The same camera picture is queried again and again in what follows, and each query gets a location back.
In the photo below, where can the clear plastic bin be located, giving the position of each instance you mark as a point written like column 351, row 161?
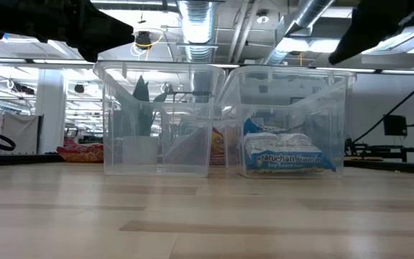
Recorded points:
column 300, row 108
column 120, row 108

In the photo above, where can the round ceiling smoke detector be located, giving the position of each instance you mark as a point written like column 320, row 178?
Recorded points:
column 262, row 18

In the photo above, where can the white building column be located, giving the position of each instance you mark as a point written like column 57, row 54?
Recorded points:
column 50, row 118

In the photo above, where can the small black monitor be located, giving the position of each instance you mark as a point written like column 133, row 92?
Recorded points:
column 394, row 125

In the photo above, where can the green snake plant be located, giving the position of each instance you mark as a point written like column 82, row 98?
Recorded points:
column 141, row 90

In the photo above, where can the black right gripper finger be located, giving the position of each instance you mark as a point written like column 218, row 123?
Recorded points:
column 358, row 41

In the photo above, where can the grey hanging cloth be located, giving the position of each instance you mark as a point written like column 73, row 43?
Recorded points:
column 22, row 129

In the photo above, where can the black round ceiling fixture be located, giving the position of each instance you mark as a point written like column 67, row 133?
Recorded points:
column 79, row 88

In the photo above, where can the slanted silver ceiling duct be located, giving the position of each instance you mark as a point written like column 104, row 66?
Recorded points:
column 302, row 18

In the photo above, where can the fluorescent ceiling light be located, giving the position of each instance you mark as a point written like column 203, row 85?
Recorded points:
column 311, row 46

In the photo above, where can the red Maruchan ramen packet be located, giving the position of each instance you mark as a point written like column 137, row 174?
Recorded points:
column 218, row 144
column 81, row 154

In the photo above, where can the wide silver ceiling duct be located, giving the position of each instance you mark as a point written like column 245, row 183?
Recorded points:
column 197, row 28

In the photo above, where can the black ceiling camera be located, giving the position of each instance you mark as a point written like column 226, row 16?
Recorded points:
column 143, row 39

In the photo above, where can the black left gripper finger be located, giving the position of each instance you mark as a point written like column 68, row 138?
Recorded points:
column 102, row 32

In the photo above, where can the white plant pot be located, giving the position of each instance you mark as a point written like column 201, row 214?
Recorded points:
column 140, row 151

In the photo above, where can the grey overhead crossbar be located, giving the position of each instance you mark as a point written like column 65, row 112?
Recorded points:
column 31, row 60

